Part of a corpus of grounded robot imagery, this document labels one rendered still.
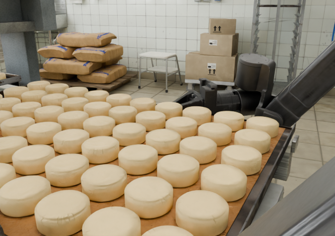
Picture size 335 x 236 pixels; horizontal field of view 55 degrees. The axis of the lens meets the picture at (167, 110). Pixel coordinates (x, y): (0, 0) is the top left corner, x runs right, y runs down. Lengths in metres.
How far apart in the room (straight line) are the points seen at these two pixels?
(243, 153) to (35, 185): 0.24
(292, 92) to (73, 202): 0.44
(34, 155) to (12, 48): 0.76
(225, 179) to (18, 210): 0.21
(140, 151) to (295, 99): 0.32
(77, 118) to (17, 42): 0.63
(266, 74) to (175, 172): 0.33
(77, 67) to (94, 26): 1.16
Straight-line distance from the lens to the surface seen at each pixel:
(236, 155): 0.41
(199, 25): 4.42
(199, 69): 3.98
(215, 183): 0.35
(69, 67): 4.15
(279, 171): 0.53
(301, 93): 0.62
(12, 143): 0.48
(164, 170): 0.37
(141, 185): 0.34
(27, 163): 0.42
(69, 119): 0.54
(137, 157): 0.40
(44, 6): 1.02
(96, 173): 0.37
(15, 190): 0.37
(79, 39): 4.29
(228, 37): 3.93
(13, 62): 1.17
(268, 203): 0.48
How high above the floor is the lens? 1.10
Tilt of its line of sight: 19 degrees down
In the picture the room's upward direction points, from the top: straight up
